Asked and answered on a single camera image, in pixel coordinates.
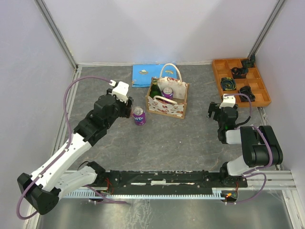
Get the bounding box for orange compartment tray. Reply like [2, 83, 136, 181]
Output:
[212, 58, 271, 107]

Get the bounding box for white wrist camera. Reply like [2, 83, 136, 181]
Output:
[109, 80, 129, 103]
[219, 94, 236, 108]

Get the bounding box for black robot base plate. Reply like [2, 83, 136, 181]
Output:
[92, 170, 248, 196]

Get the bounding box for blue printed folded cloth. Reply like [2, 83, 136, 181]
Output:
[132, 64, 177, 88]

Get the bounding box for patterned canvas tote bag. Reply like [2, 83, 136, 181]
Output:
[145, 63, 189, 119]

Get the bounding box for purple soda can front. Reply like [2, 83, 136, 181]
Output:
[133, 106, 146, 126]

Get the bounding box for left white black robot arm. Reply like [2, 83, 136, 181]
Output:
[17, 83, 133, 215]

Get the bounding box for blue slotted cable duct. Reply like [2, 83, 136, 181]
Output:
[64, 188, 225, 200]

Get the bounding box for rolled dark sock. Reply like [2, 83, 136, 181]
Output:
[231, 67, 248, 79]
[241, 54, 256, 68]
[238, 85, 255, 102]
[220, 77, 236, 91]

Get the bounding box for purple soda can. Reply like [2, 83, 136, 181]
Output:
[133, 106, 146, 126]
[162, 87, 173, 100]

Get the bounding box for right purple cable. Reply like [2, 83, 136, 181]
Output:
[224, 93, 274, 206]

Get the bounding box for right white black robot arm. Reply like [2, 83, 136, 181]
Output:
[204, 102, 283, 188]

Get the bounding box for aluminium frame rail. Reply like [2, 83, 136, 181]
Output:
[94, 171, 295, 190]

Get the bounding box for rolled dark sock middle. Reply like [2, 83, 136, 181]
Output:
[231, 67, 248, 79]

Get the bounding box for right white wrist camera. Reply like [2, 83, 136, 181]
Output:
[219, 94, 236, 108]

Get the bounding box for rolled dark sock top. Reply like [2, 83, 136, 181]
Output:
[241, 54, 256, 68]

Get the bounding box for dark green glass bottle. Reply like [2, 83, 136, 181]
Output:
[150, 78, 162, 98]

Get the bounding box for rolled dark sock left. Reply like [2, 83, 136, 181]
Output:
[220, 77, 236, 91]

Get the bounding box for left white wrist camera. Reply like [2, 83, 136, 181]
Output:
[109, 80, 129, 103]

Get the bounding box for rolled dark sock bottom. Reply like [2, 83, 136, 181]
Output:
[238, 85, 255, 102]

